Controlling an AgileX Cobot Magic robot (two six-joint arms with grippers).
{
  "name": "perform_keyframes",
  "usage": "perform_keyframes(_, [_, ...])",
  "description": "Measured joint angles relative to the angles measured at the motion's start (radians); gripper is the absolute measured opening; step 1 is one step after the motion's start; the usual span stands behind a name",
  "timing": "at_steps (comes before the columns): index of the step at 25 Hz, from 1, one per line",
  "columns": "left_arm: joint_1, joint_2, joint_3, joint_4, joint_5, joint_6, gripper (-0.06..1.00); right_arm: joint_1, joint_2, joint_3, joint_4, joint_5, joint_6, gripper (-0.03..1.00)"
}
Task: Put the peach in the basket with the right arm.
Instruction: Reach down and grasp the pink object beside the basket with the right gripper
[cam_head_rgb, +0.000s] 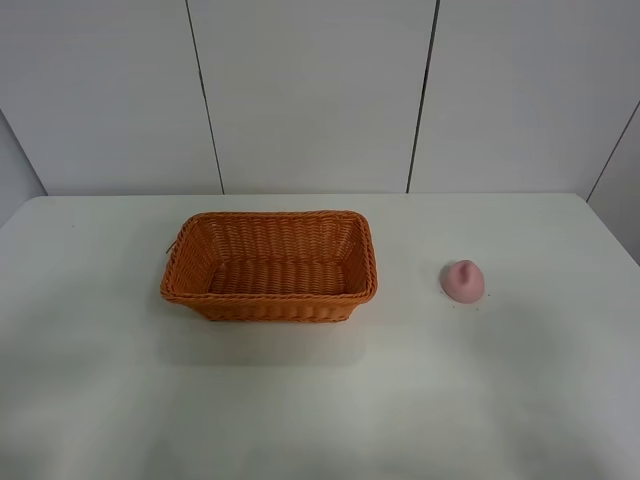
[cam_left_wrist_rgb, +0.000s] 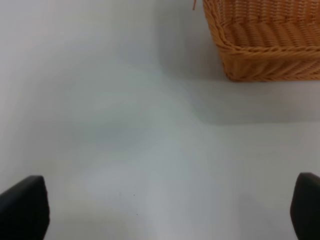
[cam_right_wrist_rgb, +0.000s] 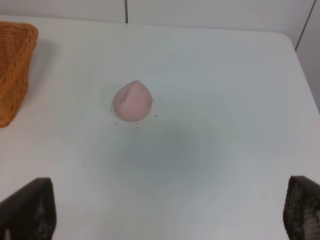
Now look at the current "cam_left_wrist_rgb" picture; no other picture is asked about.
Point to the orange wicker basket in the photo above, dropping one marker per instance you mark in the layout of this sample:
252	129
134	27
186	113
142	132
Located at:
266	40

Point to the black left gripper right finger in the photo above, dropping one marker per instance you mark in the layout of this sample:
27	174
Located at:
305	207

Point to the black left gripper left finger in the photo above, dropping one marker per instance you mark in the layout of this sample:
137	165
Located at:
24	210

